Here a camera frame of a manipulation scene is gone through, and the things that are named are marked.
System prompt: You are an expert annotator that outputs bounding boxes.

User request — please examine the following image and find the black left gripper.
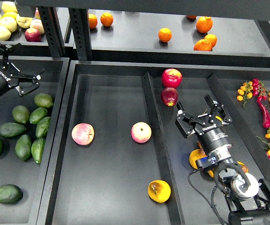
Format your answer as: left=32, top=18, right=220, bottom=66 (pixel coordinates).
left=0, top=43, right=45, bottom=97

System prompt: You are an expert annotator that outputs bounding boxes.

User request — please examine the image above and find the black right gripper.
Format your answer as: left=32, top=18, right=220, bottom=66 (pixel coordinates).
left=175, top=95, right=233, bottom=162

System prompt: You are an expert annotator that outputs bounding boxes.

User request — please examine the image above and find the yellow pear with brown spot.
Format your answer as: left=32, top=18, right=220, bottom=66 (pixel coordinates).
left=148, top=180, right=171, bottom=203

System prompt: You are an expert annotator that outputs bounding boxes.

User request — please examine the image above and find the dark green avocado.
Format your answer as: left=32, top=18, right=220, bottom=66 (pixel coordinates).
left=31, top=137, right=45, bottom=164

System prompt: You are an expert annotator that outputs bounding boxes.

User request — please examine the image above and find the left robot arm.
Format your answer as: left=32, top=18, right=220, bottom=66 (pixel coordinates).
left=0, top=43, right=45, bottom=97

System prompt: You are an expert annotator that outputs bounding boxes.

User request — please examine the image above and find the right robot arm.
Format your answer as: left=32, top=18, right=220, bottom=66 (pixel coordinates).
left=175, top=95, right=270, bottom=225

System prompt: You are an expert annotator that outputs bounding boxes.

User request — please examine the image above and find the yellow pear middle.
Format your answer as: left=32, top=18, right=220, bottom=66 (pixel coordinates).
left=197, top=141, right=202, bottom=148

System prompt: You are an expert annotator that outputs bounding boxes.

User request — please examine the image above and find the yellow pear left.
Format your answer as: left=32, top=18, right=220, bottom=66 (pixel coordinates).
left=189, top=148, right=207, bottom=169

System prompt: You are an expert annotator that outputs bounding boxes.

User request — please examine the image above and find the green avocado top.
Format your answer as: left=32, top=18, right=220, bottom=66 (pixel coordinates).
left=34, top=93, right=54, bottom=108

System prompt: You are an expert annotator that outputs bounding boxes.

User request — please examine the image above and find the green avocado upper left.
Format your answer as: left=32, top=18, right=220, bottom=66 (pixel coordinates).
left=12, top=105, right=30, bottom=124

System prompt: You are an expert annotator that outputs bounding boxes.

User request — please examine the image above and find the green avocado centre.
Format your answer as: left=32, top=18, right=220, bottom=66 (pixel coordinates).
left=29, top=107, right=48, bottom=124

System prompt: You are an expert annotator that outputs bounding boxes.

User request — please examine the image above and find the yellow pear lower centre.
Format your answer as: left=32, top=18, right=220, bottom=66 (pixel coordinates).
left=208, top=170, right=214, bottom=178

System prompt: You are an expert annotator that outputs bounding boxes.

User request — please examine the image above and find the dark avocado left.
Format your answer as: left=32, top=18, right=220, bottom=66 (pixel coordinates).
left=0, top=122, right=27, bottom=137

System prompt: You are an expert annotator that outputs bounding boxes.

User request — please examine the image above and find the green avocado by rim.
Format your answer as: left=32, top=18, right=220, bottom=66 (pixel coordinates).
left=36, top=117, right=51, bottom=138

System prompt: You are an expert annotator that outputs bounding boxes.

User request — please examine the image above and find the yellow pear lower right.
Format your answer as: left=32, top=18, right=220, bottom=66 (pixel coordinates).
left=237, top=161, right=248, bottom=173

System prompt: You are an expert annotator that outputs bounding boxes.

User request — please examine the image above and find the dark red apple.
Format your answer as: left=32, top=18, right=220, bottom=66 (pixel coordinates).
left=160, top=87, right=178, bottom=106

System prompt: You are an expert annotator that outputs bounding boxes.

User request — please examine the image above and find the pale yellow apple front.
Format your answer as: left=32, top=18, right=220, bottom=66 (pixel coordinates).
left=0, top=26, right=11, bottom=41

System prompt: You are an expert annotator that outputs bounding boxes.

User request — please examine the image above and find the red apple on shelf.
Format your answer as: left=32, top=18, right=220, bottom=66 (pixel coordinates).
left=24, top=28, right=42, bottom=42

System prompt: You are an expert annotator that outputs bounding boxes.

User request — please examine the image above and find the bright red apple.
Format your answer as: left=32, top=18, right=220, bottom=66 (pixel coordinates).
left=162, top=68, right=183, bottom=89

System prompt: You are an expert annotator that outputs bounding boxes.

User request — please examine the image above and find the pale yellow apple centre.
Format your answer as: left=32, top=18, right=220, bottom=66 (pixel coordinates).
left=0, top=17, right=17, bottom=33

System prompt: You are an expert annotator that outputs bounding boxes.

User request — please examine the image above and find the yellow green apple stem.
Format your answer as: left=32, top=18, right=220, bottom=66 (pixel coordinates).
left=16, top=14, right=33, bottom=29

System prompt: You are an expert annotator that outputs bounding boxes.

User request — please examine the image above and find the orange cherry tomato bunch left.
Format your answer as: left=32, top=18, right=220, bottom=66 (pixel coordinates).
left=236, top=81, right=253, bottom=108

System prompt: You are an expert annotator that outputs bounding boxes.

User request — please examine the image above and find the pale pink apple shelf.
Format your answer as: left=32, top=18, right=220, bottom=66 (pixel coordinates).
left=30, top=19, right=45, bottom=35

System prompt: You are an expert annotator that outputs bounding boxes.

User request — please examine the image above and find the yellow lemon on shelf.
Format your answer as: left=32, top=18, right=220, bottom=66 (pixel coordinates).
left=2, top=12, right=18, bottom=20

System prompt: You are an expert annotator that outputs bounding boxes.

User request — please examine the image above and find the pink apple centre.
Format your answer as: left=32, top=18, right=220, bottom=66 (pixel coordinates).
left=131, top=122, right=151, bottom=143

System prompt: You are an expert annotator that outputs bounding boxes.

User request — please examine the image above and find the pale yellow apple top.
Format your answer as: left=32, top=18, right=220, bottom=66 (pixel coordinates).
left=1, top=1, right=18, bottom=13

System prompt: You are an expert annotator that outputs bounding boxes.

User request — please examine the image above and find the red cherry tomato bunch top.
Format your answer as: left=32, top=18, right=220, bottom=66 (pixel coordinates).
left=252, top=78, right=267, bottom=102

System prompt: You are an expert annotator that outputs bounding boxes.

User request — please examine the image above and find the red chili pepper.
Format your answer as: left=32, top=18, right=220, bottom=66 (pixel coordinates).
left=256, top=96, right=270, bottom=128

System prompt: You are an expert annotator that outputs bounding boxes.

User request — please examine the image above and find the pink apple behind post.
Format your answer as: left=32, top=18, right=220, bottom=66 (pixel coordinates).
left=34, top=8, right=41, bottom=20

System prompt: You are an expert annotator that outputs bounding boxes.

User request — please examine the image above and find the black perforated post left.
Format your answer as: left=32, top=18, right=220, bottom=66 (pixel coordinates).
left=37, top=6, right=66, bottom=57

